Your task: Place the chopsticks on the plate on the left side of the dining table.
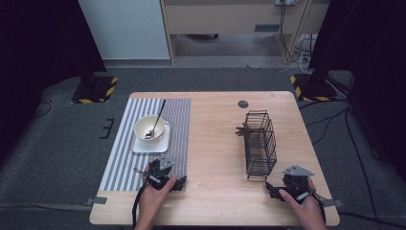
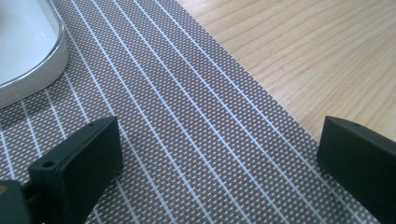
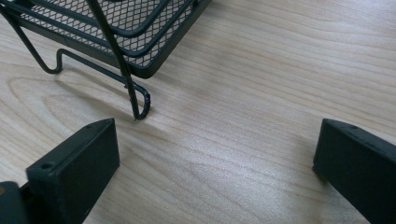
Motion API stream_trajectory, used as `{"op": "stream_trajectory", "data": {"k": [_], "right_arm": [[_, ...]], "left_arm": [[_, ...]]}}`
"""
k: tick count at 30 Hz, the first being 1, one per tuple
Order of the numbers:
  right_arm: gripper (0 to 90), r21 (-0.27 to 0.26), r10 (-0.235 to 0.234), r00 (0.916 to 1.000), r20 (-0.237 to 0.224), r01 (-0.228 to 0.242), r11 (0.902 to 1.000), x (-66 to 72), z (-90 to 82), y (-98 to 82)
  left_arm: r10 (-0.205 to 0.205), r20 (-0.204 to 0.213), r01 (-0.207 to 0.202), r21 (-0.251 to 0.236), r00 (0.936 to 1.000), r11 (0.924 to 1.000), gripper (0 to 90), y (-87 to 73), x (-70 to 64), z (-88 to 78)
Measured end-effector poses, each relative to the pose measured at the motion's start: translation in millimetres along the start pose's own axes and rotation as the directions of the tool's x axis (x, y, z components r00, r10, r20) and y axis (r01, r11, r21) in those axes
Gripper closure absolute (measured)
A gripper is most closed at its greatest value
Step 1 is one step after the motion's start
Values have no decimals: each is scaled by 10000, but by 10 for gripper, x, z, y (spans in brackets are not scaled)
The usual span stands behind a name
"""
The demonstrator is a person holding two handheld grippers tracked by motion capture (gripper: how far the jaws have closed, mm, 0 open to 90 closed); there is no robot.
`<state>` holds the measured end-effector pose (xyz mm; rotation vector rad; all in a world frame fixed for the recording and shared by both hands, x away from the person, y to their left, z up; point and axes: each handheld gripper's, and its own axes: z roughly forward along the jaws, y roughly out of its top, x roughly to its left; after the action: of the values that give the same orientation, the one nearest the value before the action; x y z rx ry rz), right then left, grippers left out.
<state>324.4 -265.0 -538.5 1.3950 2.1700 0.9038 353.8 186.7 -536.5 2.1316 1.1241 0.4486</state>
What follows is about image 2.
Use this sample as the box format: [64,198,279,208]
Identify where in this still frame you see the striped woven placemat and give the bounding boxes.
[0,0,382,224]

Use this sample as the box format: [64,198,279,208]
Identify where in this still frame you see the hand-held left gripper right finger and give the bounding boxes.
[317,116,396,224]

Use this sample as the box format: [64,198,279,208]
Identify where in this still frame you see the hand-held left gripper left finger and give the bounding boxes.
[28,116,123,224]

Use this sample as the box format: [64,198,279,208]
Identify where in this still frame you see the white square plate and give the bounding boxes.
[0,0,69,110]

